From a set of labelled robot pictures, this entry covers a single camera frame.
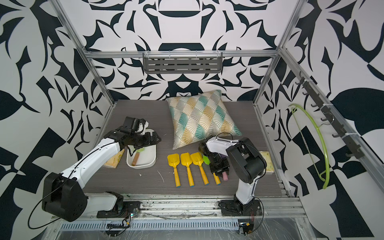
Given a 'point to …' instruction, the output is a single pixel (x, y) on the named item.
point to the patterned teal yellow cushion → (198, 117)
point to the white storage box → (147, 158)
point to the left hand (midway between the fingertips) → (153, 138)
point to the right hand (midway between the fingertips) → (224, 173)
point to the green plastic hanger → (327, 177)
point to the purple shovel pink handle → (224, 174)
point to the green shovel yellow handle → (207, 160)
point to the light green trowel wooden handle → (137, 156)
